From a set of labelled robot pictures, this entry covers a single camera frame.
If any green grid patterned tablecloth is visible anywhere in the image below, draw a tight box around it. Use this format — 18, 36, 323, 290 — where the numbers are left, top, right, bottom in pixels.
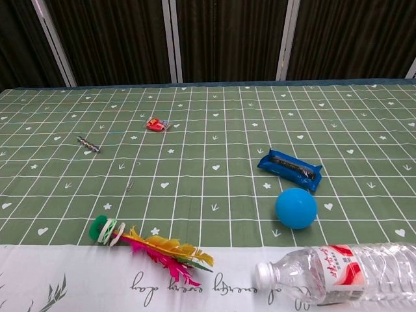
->
0, 83, 416, 312

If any red wrapped candy packet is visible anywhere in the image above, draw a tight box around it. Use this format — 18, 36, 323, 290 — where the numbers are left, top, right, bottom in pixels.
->
145, 116, 172, 133

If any blue biscuit snack pack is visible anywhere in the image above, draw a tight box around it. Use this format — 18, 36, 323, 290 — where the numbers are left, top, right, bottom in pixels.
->
257, 148, 323, 195

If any blue ball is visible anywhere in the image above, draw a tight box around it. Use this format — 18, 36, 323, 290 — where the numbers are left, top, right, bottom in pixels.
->
275, 187, 318, 230

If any colourful feather shuttlecock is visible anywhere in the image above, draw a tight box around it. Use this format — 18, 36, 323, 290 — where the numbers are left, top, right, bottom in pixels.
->
88, 214, 215, 287

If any dark fabric screen panel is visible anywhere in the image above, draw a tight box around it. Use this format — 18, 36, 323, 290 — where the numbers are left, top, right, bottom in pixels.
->
175, 0, 289, 85
0, 0, 70, 91
287, 0, 416, 81
44, 0, 174, 88

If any small metal screw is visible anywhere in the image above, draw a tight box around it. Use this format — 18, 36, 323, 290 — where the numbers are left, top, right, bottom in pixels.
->
77, 136, 102, 154

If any clear plastic water bottle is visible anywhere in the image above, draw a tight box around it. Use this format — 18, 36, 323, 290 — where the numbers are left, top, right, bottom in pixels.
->
255, 242, 416, 306

